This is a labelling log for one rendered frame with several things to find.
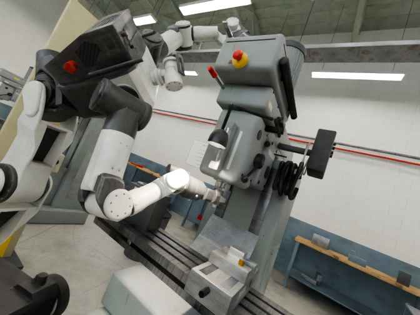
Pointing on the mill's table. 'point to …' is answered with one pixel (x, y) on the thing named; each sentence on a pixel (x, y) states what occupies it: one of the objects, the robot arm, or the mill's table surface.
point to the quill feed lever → (254, 166)
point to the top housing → (255, 65)
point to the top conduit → (288, 86)
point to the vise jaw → (230, 265)
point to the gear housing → (250, 100)
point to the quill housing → (237, 149)
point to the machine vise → (219, 286)
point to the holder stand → (147, 215)
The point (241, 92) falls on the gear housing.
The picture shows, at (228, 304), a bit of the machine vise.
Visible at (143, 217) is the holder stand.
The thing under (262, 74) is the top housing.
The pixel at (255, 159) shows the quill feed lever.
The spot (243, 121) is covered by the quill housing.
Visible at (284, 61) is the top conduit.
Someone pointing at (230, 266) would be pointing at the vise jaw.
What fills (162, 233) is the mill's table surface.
